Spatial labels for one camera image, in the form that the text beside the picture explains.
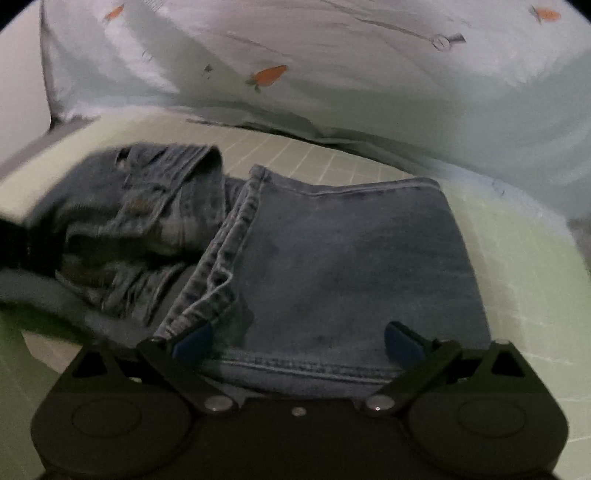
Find blue denim jeans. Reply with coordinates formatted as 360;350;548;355
1;143;491;397

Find light carrot print sheet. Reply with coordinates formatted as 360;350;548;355
42;1;590;218

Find green grid cutting mat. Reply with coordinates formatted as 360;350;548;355
1;115;590;479

